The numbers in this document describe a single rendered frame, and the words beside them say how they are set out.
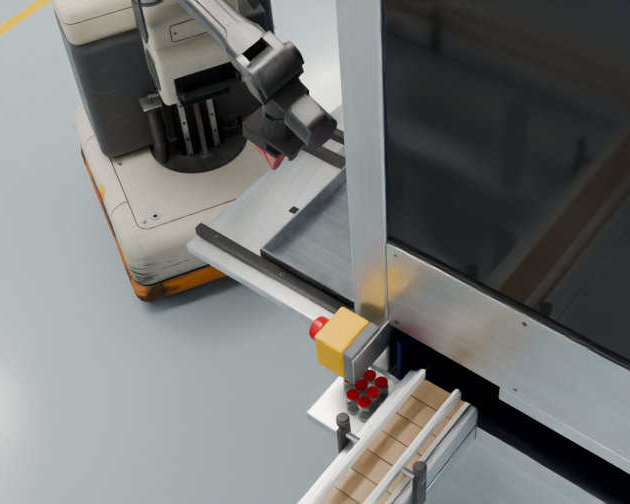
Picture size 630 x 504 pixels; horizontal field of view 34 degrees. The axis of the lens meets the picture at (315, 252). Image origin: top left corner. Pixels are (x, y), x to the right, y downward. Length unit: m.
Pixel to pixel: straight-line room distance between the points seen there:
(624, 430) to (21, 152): 2.50
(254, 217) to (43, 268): 1.32
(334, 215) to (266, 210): 0.13
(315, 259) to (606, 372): 0.67
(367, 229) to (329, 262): 0.40
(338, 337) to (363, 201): 0.25
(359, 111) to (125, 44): 1.51
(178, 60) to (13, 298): 1.00
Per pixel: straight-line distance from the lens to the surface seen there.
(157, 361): 2.87
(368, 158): 1.35
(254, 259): 1.85
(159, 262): 2.81
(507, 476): 1.73
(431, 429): 1.55
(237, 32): 1.57
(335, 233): 1.90
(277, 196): 1.97
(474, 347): 1.50
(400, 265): 1.47
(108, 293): 3.05
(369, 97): 1.28
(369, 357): 1.59
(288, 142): 1.66
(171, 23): 2.43
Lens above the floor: 2.30
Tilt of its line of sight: 49 degrees down
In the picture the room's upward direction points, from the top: 6 degrees counter-clockwise
